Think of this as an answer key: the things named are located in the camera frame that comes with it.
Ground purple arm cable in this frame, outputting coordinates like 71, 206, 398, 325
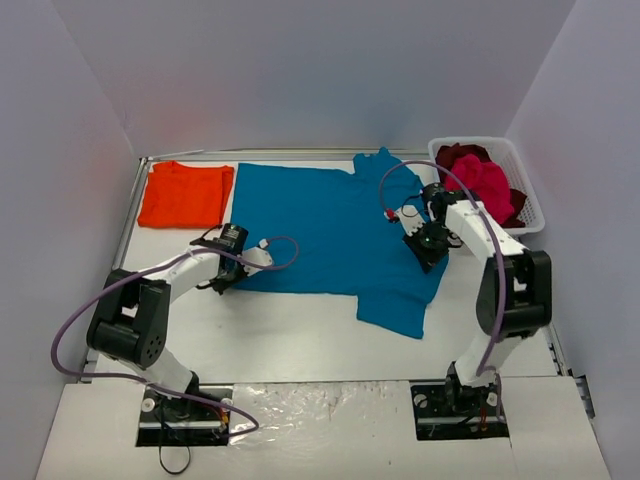
378, 159, 506, 421
50, 235, 300, 444

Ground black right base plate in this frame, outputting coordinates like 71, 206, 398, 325
410, 381, 509, 441

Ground teal blue t shirt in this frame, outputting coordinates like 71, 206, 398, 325
231, 148, 447, 339

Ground folded orange t shirt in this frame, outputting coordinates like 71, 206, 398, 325
137, 161, 235, 229

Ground pink magenta t shirt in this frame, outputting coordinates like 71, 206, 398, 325
449, 153, 515, 226

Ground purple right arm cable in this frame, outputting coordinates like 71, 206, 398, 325
378, 159, 506, 421

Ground white front cover board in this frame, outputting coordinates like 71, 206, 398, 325
38, 377, 609, 479

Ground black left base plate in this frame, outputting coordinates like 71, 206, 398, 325
136, 388, 231, 447

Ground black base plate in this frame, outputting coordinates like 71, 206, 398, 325
410, 381, 509, 441
136, 388, 231, 447

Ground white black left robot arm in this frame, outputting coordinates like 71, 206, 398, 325
86, 253, 248, 418

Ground white plastic laundry basket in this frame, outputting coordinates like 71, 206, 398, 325
428, 136, 545, 237

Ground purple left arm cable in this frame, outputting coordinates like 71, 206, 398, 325
50, 235, 300, 444

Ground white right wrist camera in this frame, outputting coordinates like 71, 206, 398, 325
384, 205, 426, 237

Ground dark maroon t shirt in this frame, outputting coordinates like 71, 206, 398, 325
436, 143, 527, 228

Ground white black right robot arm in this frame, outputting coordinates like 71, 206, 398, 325
395, 183, 552, 413

